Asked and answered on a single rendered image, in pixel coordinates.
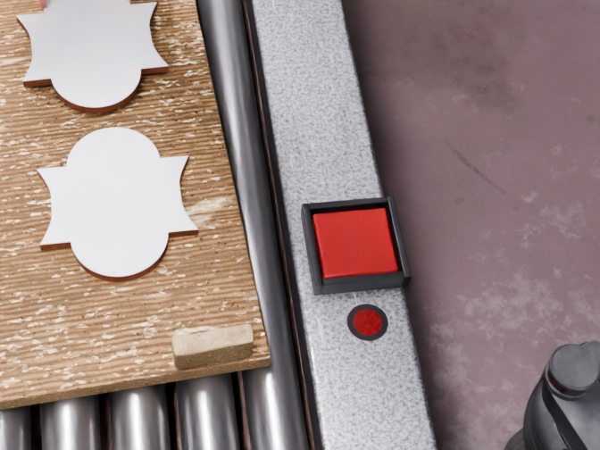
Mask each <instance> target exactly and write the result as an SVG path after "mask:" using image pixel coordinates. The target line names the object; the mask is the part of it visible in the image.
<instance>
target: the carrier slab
mask: <svg viewBox="0 0 600 450"><path fill-rule="evenodd" d="M155 2H157V10H156V12H155V14H154V17H153V19H152V22H151V26H150V32H151V38H152V42H153V46H154V49H155V50H156V52H157V53H158V54H159V55H160V56H161V57H162V59H163V60H164V61H165V62H166V63H167V64H168V65H169V71H168V72H159V73H151V74H143V75H141V83H140V87H139V89H138V91H137V93H136V94H135V96H134V97H133V98H132V99H131V100H130V101H129V102H128V103H126V104H125V105H123V106H122V107H120V108H118V109H116V110H113V111H110V112H100V113H90V112H81V111H78V110H75V109H73V108H71V107H69V106H68V105H67V104H65V103H64V102H63V101H62V100H61V99H60V98H59V97H58V96H57V94H56V93H55V92H54V89H53V85H52V84H51V85H42V86H34V87H23V83H22V81H23V80H24V78H25V76H26V74H27V72H28V70H29V67H30V64H31V61H32V50H31V42H30V39H29V37H28V35H27V33H26V32H25V31H24V29H23V28H22V27H21V25H20V24H19V23H18V22H17V19H16V15H26V14H35V13H44V11H43V9H42V7H41V5H40V3H39V1H38V0H0V410H4V409H10V408H15V407H21V406H26V405H32V404H42V403H48V402H53V401H59V400H64V399H70V398H75V397H81V396H92V395H97V394H103V393H108V392H113V391H119V390H124V389H131V388H141V387H146V386H152V385H157V384H162V383H168V382H174V381H180V380H185V379H195V378H201V377H206V376H212V375H218V374H223V373H229V372H234V371H244V370H250V369H255V368H262V367H267V366H269V365H270V362H271V354H270V349H269V346H268V341H267V337H266V332H265V328H264V324H263V317H262V312H261V307H260V304H259V299H258V295H257V290H256V286H255V282H254V274H253V270H252V265H251V261H250V257H249V253H248V248H247V244H246V236H245V232H244V228H243V223H242V219H241V215H240V211H239V206H238V199H237V194H236V189H235V186H234V181H233V177H232V173H231V168H230V164H229V157H228V152H227V147H226V144H225V139H224V135H223V130H222V126H221V118H220V115H219V110H218V105H217V102H216V97H215V93H214V88H213V81H212V76H211V73H210V68H209V63H208V59H207V55H206V51H205V46H204V39H203V34H202V30H201V26H200V21H199V17H198V13H197V9H196V1H195V0H130V4H146V3H155ZM106 128H125V129H132V130H135V131H136V132H139V133H140V134H142V135H144V136H145V137H147V138H148V139H149V140H150V141H151V142H152V143H153V144H154V146H155V147H156V149H157V151H158V153H159V155H160V158H165V157H175V156H185V155H189V162H188V164H187V167H186V169H185V171H184V173H183V176H182V179H181V182H180V193H181V202H182V205H183V208H184V210H185V212H186V213H187V216H188V217H189V219H190V220H191V221H192V222H193V223H194V224H195V226H196V227H197V228H198V235H194V236H184V237H169V243H168V247H167V251H166V253H165V256H164V257H163V259H162V260H161V262H160V263H159V264H158V265H157V266H156V267H155V268H154V269H153V270H152V271H150V272H149V273H147V274H146V275H144V276H142V277H140V278H138V279H133V280H129V281H122V282H114V281H107V280H103V279H99V278H96V277H94V276H92V275H91V274H89V273H87V272H86V271H85V270H84V269H82V268H81V266H80V265H79V264H78V262H77V261H76V259H75V257H74V254H73V252H72V248H71V247H67V248H58V249H49V250H41V249H40V243H41V242H42V240H43V238H44V236H45V234H46V232H47V230H48V228H49V225H50V222H51V219H52V205H51V195H50V193H49V191H48V189H47V187H46V185H45V184H44V182H43V181H42V179H41V178H40V177H39V176H38V172H37V169H45V168H55V167H65V166H66V165H67V160H68V157H69V154H70V152H71V149H72V148H73V147H74V146H75V145H76V144H77V143H78V142H79V141H80V140H81V139H82V138H83V137H84V136H86V135H88V134H90V133H91V132H94V131H96V130H99V129H106ZM244 324H251V326H252V328H253V336H254V342H253V355H252V356H248V357H245V358H240V359H236V360H232V361H228V362H215V363H207V364H202V365H198V366H194V367H188V368H182V369H177V368H175V366H174V361H173V356H172V351H171V337H172V336H176V335H190V334H196V333H203V332H207V331H211V330H215V329H222V328H227V327H233V326H238V325H244Z"/></svg>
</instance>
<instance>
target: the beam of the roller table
mask: <svg viewBox="0 0 600 450"><path fill-rule="evenodd" d="M246 7H247V13H248V19H249V25H250V30H251V37H252V42H253V49H254V59H255V65H256V70H257V77H258V82H259V89H260V94H261V100H262V111H263V117H264V123H265V128H266V135H267V140H268V147H269V152H270V158H271V168H272V175H273V180H274V187H275V192H276V198H277V204H278V210H279V221H280V227H281V233H282V238H283V245H284V250H285V256H286V262H287V273H288V278H289V285H290V290H291V296H292V302H293V308H294V314H295V320H296V331H297V336H298V343H299V348H300V354H301V360H302V365H303V372H304V383H305V388H306V394H307V400H308V406H309V412H310V418H311V424H312V434H313V441H314V446H315V450H438V443H437V439H436V435H435V430H434V426H433V422H432V418H431V413H430V409H429V401H428V398H427V393H426V388H425V385H424V380H423V377H422V372H421V365H420V360H419V356H418V352H417V347H416V343H415V339H414V334H413V327H412V323H411V318H410V314H409V310H408V305H407V302H406V297H405V293H404V288H403V287H396V288H387V289H377V290H368V291H358V292H348V293H339V294H329V295H319V296H315V295H314V294H313V284H312V279H311V273H310V268H309V263H308V257H307V252H306V246H305V241H304V231H303V225H302V220H301V208H302V204H309V203H320V202H330V201H341V200H352V199H363V198H373V197H384V194H383V189H382V186H381V181H380V176H379V169H378V165H377V161H376V156H375V152H374V148H373V144H372V139H371V132H370V127H369V123H368V119H367V115H366V111H365V106H364V102H363V94H362V91H361V86H360V81H359V78H358V73H357V69H356V65H355V60H354V53H353V48H352V44H351V40H350V36H349V32H348V27H347V23H346V16H345V11H344V7H343V3H342V0H246ZM360 304H373V305H376V306H378V308H380V309H381V310H382V311H383V312H384V313H385V314H386V316H387V320H388V326H387V331H386V333H385V334H384V335H383V336H382V337H381V338H379V339H376V340H373V341H365V340H361V339H359V338H357V337H355V336H354V335H353V334H352V333H351V332H350V330H349V328H348V327H347V316H348V314H349V313H350V311H351V310H352V309H353V308H355V307H356V306H357V305H360Z"/></svg>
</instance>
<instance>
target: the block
mask: <svg viewBox="0 0 600 450"><path fill-rule="evenodd" d="M253 342H254V336H253V328H252V326H251V324H244V325H238V326H233V327H227V328H222V329H215V330H211V331H207V332H203V333H196V334H190V335H176V336H172V337H171V351H172V356H173V361H174V366H175V368H177V369H182V368H188V367H194V366H198V365H202V364H207V363H224V362H228V361H232V360H236V359H240V358H245V357H248V356H252V355H253Z"/></svg>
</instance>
